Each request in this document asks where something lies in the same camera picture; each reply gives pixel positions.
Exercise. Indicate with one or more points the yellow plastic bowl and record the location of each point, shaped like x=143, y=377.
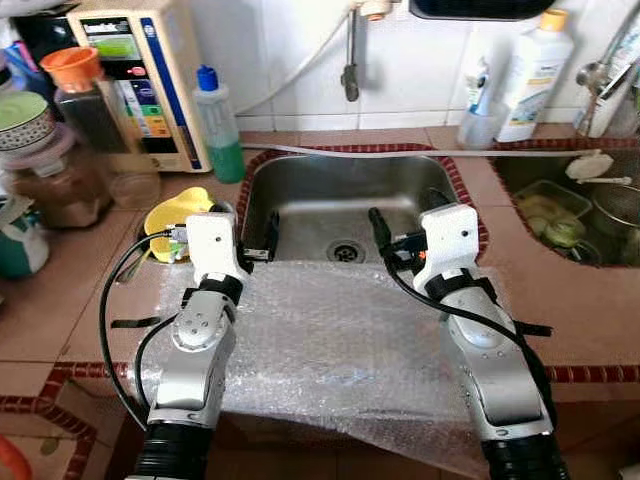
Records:
x=165, y=215

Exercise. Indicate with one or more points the steel spoon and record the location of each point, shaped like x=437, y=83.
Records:
x=145, y=262

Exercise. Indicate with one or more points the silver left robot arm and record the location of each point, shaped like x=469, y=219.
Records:
x=195, y=370

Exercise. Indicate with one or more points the stainless steel sink basin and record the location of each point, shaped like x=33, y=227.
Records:
x=515, y=170
x=300, y=200

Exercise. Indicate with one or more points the clear plastic cup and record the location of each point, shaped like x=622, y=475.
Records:
x=480, y=130

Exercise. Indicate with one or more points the green soap bottle blue cap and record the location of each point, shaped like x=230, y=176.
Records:
x=222, y=150

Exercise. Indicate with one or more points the clear square plastic container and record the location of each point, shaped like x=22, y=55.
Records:
x=550, y=200

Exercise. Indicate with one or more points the clear bubble wrap sheet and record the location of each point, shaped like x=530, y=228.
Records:
x=330, y=340

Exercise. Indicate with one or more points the small glass jar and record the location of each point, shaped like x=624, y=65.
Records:
x=565, y=235

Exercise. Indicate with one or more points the clear glass tumbler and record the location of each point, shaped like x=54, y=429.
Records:
x=135, y=190

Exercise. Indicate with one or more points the white detergent bottle yellow cap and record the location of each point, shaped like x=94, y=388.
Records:
x=530, y=80

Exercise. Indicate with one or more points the steel pot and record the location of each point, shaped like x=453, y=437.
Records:
x=620, y=210

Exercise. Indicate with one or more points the chrome gooseneck faucet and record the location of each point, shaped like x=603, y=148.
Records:
x=595, y=75

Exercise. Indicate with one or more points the brown glass jar pink lid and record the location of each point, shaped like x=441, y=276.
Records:
x=60, y=195

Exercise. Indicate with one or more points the beige water ionizer appliance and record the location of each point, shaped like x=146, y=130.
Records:
x=150, y=50

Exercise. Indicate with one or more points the teal and white mug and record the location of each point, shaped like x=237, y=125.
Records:
x=20, y=250

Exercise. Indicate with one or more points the glass jar orange lid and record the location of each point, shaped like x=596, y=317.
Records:
x=72, y=65

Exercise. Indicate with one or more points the black appliance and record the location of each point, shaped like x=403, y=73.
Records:
x=45, y=35

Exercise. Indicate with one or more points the orange plastic hoop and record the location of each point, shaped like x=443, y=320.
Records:
x=10, y=462

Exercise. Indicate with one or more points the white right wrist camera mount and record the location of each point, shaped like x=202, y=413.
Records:
x=447, y=245

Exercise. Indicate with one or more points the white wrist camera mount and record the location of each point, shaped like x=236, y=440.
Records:
x=447, y=245
x=213, y=245

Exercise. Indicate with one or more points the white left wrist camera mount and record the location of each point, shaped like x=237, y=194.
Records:
x=213, y=245

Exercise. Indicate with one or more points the steel wall tap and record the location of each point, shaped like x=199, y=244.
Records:
x=351, y=60

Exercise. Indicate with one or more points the dark blue wall tray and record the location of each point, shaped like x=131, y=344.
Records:
x=480, y=8

